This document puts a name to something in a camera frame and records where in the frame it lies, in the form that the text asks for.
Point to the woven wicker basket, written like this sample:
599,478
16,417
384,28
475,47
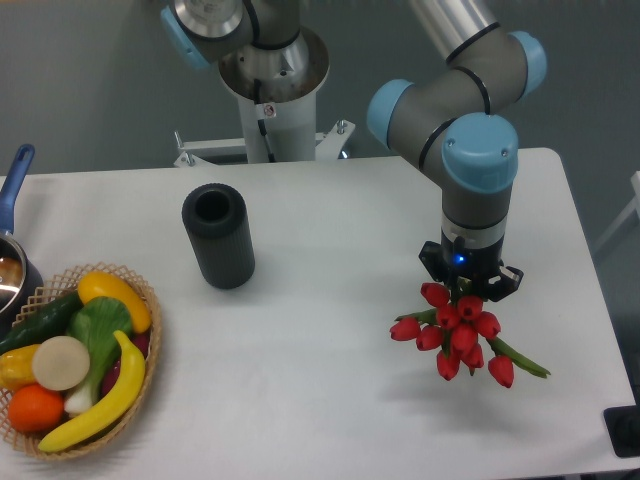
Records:
58,286

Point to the dark red vegetable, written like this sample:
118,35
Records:
142,342

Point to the green bok choy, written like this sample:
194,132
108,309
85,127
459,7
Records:
94,326

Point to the yellow squash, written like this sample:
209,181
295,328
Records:
102,284

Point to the green cucumber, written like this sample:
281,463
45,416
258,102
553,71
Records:
50,320

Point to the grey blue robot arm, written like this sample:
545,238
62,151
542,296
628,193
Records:
450,130

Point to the red tulip bouquet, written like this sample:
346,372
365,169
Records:
462,333

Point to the beige round disc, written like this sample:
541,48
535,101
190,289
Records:
60,363

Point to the blue handled saucepan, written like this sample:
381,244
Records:
19,277

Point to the orange fruit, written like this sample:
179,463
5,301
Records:
34,408

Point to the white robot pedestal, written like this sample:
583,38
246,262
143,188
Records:
276,93

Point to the yellow bell pepper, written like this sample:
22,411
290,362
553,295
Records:
16,367

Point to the yellow banana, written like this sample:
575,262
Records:
106,411

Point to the white frame at right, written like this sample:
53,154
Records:
623,224

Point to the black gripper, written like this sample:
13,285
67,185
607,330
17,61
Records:
449,261

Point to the black device at edge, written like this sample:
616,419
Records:
622,424

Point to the black ribbed cylindrical vase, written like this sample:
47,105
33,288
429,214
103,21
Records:
216,220

